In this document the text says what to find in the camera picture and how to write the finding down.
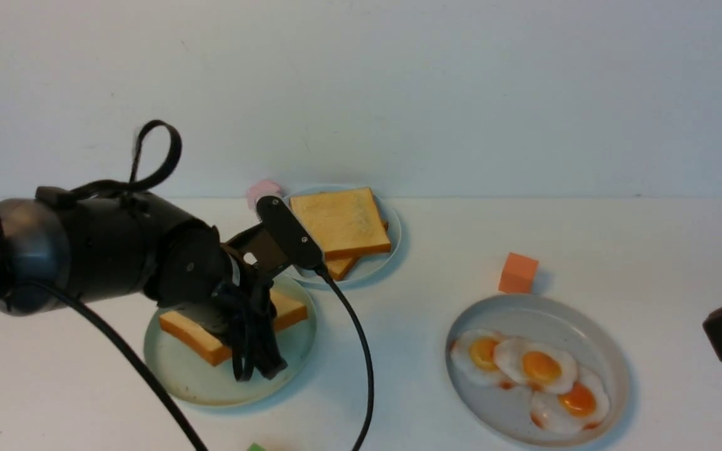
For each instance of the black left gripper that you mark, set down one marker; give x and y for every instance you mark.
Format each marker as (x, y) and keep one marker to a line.
(213, 285)

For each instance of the toast bread slice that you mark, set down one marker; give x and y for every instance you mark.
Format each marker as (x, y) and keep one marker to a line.
(339, 267)
(356, 206)
(290, 311)

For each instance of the fried egg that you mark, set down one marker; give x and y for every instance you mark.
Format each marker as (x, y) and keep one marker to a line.
(584, 407)
(537, 365)
(472, 353)

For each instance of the light green round plate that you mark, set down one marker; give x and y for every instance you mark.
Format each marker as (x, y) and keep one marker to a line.
(192, 380)

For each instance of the pink foam cube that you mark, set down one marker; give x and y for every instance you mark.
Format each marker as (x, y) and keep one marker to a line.
(262, 189)

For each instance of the grey egg plate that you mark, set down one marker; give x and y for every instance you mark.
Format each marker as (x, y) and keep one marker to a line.
(504, 413)

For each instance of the orange foam cube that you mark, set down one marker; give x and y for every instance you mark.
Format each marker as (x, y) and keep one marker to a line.
(518, 274)

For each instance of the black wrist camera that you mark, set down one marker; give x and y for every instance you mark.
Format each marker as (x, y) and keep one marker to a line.
(287, 232)

